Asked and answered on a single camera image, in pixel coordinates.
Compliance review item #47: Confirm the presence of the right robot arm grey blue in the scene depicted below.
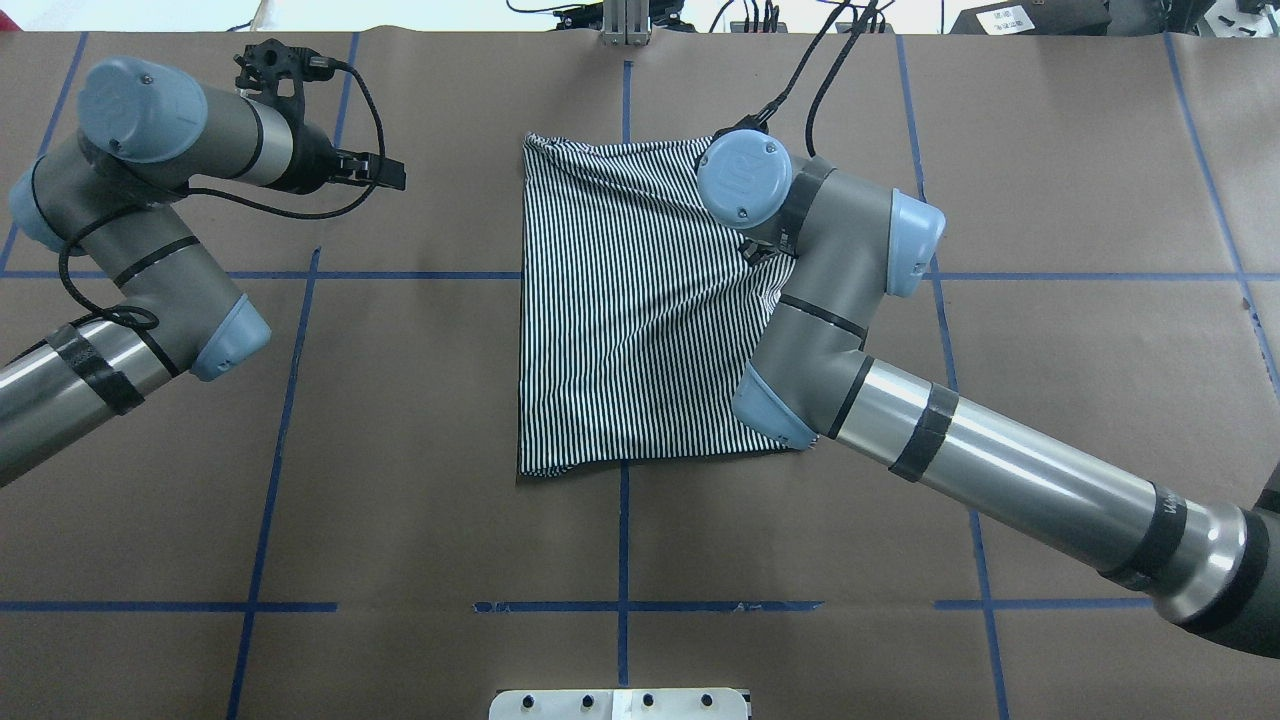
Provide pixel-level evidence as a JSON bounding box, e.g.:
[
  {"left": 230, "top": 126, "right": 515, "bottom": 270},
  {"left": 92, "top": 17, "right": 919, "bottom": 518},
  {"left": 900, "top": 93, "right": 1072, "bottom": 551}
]
[{"left": 695, "top": 123, "right": 1279, "bottom": 659}]

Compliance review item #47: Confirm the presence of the blue white striped polo shirt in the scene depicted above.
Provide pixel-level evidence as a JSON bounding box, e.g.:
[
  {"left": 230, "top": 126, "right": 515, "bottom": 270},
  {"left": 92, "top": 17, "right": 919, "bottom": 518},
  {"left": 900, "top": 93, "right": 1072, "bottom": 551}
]
[{"left": 517, "top": 133, "right": 792, "bottom": 477}]

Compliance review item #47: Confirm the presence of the aluminium frame post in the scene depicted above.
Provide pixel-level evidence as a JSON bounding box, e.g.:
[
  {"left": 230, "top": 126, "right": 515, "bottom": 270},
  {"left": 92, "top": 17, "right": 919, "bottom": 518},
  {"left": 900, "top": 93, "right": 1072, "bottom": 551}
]
[{"left": 600, "top": 0, "right": 652, "bottom": 47}]

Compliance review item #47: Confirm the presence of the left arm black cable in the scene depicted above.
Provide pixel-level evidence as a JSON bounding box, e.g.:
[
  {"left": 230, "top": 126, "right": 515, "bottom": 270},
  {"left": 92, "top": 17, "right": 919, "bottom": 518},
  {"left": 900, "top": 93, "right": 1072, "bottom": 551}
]
[{"left": 56, "top": 60, "right": 387, "bottom": 331}]

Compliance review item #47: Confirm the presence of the white camera post with base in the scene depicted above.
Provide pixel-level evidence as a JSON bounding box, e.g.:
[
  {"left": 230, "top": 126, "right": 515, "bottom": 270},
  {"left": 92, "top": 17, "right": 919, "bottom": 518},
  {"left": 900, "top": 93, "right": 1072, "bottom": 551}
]
[{"left": 488, "top": 687, "right": 753, "bottom": 719}]

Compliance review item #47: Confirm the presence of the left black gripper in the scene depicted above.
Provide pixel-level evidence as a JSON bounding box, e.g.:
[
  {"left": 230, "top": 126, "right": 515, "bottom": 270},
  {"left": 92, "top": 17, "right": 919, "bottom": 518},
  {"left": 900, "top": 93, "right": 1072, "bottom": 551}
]
[{"left": 328, "top": 150, "right": 407, "bottom": 192}]

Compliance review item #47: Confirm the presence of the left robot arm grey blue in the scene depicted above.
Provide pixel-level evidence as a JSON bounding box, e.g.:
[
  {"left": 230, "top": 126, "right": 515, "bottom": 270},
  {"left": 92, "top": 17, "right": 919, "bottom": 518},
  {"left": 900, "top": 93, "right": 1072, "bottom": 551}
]
[{"left": 1, "top": 38, "right": 406, "bottom": 484}]

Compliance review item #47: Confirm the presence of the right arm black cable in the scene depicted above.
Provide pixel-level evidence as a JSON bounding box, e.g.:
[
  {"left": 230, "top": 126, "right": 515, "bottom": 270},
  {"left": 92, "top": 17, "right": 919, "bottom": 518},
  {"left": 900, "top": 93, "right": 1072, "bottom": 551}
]
[{"left": 712, "top": 0, "right": 891, "bottom": 161}]

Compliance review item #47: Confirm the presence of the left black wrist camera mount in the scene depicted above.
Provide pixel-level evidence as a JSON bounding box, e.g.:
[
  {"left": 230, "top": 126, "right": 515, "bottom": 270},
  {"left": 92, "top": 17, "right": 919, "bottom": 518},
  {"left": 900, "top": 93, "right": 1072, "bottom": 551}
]
[{"left": 233, "top": 38, "right": 337, "bottom": 101}]

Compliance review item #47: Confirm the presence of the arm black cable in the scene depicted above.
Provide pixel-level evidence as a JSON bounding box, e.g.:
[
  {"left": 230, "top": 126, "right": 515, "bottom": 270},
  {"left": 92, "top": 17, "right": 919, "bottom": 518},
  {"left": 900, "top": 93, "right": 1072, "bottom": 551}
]
[
  {"left": 56, "top": 60, "right": 387, "bottom": 331},
  {"left": 712, "top": 0, "right": 891, "bottom": 161}
]

